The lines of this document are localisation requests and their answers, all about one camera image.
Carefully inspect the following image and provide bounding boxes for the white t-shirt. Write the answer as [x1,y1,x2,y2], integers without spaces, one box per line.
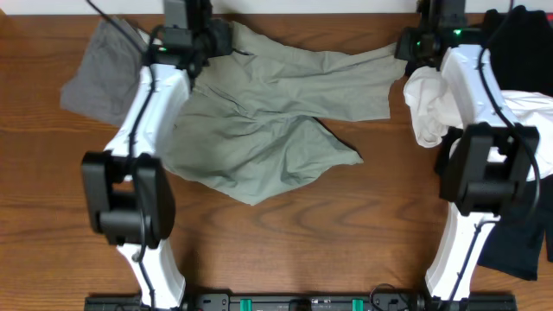
[404,67,552,178]

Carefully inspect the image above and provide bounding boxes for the khaki green shorts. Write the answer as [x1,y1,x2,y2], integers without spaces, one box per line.
[162,22,406,205]

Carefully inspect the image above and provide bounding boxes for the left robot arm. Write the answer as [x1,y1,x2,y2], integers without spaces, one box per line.
[81,0,233,310]

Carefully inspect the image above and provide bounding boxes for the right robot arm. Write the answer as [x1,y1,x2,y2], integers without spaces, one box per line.
[395,0,540,311]

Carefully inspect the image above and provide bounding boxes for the black garment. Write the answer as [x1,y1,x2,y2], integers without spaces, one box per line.
[433,4,553,282]

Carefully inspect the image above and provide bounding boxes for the folded dark grey shorts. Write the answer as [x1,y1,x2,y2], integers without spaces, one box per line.
[60,17,146,127]

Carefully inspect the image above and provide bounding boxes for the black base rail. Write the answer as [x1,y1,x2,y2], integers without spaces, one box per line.
[83,292,518,311]

